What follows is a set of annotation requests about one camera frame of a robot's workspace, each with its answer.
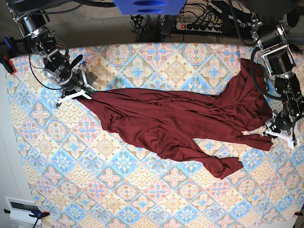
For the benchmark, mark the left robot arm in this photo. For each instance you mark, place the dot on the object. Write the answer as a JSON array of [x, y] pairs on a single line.
[[270, 40]]

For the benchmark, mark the white wall vent box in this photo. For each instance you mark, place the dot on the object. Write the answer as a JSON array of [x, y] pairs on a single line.
[[20, 210]]

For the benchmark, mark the orange clamp lower right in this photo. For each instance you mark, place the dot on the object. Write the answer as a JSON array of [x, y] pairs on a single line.
[[299, 213]]

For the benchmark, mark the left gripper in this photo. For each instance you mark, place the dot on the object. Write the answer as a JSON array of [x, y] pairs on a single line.
[[280, 126]]

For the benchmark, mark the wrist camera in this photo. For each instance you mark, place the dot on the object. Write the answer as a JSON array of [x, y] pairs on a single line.
[[292, 144], [89, 92]]

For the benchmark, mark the blue orange clamp lower left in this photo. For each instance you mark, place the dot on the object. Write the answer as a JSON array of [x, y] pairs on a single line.
[[32, 214]]

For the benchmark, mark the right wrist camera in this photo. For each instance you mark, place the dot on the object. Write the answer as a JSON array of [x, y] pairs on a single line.
[[89, 92]]

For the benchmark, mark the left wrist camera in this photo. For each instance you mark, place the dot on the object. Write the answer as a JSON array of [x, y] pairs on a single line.
[[292, 144]]

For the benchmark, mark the white power strip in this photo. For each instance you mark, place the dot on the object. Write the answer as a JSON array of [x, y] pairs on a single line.
[[183, 26]]

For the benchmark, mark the blue orange clamp upper left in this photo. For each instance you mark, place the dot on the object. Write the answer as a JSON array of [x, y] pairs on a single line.
[[5, 59]]

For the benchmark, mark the patterned tablecloth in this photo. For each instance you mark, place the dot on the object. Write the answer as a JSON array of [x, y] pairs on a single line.
[[86, 177]]

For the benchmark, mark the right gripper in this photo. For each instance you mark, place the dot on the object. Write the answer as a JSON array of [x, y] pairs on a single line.
[[76, 85]]

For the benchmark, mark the blue orange clamp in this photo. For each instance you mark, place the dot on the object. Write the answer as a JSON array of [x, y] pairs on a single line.
[[5, 59], [32, 214]]

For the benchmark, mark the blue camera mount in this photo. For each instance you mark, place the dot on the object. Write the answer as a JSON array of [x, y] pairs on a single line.
[[149, 7]]

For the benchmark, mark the dark red t-shirt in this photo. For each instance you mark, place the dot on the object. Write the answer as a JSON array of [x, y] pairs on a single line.
[[167, 122]]

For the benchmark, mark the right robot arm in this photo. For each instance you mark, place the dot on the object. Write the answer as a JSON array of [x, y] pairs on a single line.
[[31, 17]]

